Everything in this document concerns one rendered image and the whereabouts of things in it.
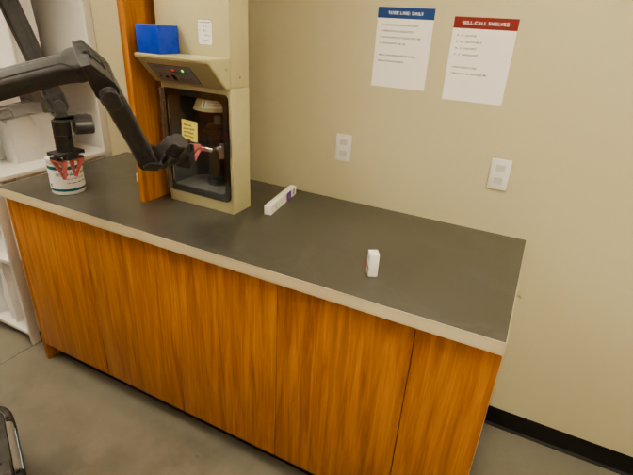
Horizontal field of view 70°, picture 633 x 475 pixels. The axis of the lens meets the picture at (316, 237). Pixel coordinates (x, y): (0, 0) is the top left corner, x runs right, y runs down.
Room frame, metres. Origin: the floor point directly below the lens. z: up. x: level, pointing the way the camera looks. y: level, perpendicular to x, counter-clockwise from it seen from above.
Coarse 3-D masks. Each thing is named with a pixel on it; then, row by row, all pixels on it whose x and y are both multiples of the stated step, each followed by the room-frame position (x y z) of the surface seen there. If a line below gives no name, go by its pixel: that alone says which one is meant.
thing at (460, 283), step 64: (0, 192) 1.78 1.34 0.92; (128, 192) 1.81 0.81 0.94; (256, 192) 1.90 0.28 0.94; (192, 256) 1.35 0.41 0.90; (256, 256) 1.30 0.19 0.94; (320, 256) 1.33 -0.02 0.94; (384, 256) 1.35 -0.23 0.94; (448, 256) 1.38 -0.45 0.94; (512, 256) 1.41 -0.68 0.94; (448, 320) 1.00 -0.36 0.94
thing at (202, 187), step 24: (168, 96) 1.74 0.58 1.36; (192, 96) 1.69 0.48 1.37; (216, 96) 1.65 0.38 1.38; (168, 120) 1.75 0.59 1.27; (192, 120) 1.70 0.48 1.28; (216, 120) 1.65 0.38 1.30; (216, 144) 1.65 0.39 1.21; (192, 168) 1.70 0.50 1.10; (216, 168) 1.65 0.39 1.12; (192, 192) 1.71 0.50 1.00; (216, 192) 1.65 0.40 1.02
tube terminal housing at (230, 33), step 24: (168, 0) 1.74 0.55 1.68; (192, 0) 1.70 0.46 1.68; (216, 0) 1.66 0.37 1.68; (240, 0) 1.70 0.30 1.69; (168, 24) 1.75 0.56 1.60; (192, 24) 1.70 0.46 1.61; (216, 24) 1.66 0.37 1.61; (240, 24) 1.69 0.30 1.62; (192, 48) 1.70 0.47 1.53; (216, 48) 1.66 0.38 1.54; (240, 48) 1.69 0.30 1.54; (240, 72) 1.69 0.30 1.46; (240, 96) 1.69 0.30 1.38; (240, 120) 1.68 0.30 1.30; (240, 144) 1.68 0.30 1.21; (240, 168) 1.68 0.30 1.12; (240, 192) 1.68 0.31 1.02
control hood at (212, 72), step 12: (144, 60) 1.67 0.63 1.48; (156, 60) 1.64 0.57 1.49; (168, 60) 1.61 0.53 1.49; (180, 60) 1.58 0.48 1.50; (192, 60) 1.56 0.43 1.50; (204, 60) 1.54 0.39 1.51; (216, 60) 1.57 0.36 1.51; (228, 60) 1.63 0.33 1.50; (204, 72) 1.58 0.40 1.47; (216, 72) 1.57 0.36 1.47; (228, 72) 1.63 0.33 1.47; (192, 84) 1.67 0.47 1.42; (204, 84) 1.64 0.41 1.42; (216, 84) 1.61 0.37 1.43; (228, 84) 1.62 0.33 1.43
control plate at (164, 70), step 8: (152, 64) 1.67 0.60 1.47; (160, 64) 1.65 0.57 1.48; (160, 72) 1.68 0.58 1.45; (168, 72) 1.67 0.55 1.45; (176, 72) 1.64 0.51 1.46; (184, 72) 1.63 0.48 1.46; (192, 72) 1.61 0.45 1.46; (168, 80) 1.71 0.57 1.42; (176, 80) 1.69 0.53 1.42; (184, 80) 1.67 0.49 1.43; (192, 80) 1.65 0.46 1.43
